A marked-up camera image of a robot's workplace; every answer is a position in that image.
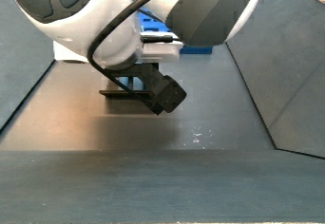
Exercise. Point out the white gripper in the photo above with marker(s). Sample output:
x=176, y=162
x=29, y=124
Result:
x=159, y=52

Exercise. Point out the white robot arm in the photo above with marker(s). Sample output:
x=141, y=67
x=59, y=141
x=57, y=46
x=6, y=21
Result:
x=105, y=24

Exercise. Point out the black curved fixture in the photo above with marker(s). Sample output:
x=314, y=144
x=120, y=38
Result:
x=115, y=91

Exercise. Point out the blue foam shape tray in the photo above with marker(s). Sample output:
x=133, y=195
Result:
x=152, y=24

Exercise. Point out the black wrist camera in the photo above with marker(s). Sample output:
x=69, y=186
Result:
x=162, y=93

